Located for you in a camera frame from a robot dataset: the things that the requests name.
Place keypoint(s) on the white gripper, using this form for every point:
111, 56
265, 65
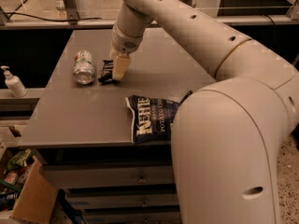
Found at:
125, 42

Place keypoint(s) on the black rxbar chocolate bar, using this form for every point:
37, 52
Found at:
106, 72

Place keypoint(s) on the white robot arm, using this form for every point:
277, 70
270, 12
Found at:
226, 136

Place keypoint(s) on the silver green 7up can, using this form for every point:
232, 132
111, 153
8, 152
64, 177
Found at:
84, 70

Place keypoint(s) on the blue kettle chips bag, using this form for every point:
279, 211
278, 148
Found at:
152, 119

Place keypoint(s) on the grey drawer cabinet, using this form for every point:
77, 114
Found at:
75, 124

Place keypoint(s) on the white pump sanitizer bottle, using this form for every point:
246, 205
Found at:
13, 83

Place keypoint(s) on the grey top drawer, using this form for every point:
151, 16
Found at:
114, 174

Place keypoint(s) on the grey drawer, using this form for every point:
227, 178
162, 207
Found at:
114, 174
135, 198
141, 215

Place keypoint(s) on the green snack bag in box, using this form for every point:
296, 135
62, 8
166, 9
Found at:
19, 160

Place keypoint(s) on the grey middle drawer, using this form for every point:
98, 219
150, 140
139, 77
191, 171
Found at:
135, 198

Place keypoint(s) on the grey bottom drawer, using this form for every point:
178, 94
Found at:
141, 215

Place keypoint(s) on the brown cardboard box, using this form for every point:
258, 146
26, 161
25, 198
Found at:
36, 201

